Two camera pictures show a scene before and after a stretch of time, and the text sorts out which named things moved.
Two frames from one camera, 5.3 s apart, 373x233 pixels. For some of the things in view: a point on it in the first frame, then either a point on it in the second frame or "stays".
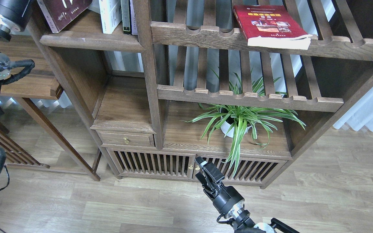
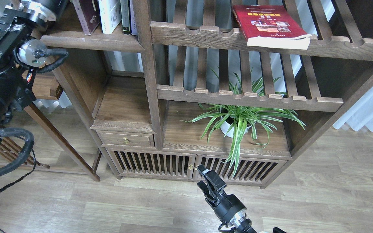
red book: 271,26 stays
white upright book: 111,14 stays
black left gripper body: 17,11 → 48,10
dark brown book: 61,13 → 90,11
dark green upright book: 126,16 stays
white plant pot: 225,126 stays
